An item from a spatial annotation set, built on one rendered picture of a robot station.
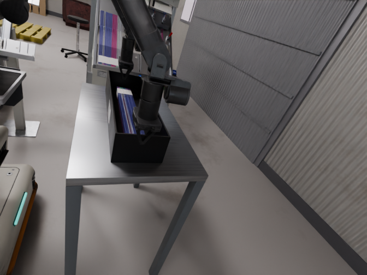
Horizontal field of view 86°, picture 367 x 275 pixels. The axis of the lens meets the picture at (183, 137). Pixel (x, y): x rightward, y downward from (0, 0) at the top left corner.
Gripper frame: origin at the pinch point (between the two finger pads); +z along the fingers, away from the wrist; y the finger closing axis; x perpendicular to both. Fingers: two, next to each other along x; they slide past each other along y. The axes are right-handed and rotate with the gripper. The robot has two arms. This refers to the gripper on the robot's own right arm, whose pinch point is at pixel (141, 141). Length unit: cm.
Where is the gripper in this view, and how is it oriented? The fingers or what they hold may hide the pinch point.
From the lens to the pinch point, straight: 62.4
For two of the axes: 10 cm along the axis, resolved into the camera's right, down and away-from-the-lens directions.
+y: -3.3, -5.7, 7.5
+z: -2.7, 8.2, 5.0
